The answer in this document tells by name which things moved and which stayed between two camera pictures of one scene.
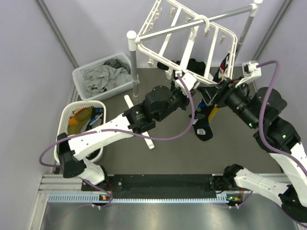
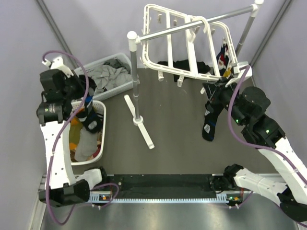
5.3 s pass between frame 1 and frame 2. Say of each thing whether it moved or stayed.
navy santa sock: moved
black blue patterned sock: moved
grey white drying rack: stayed
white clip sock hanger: moved
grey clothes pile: stayed
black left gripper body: moved
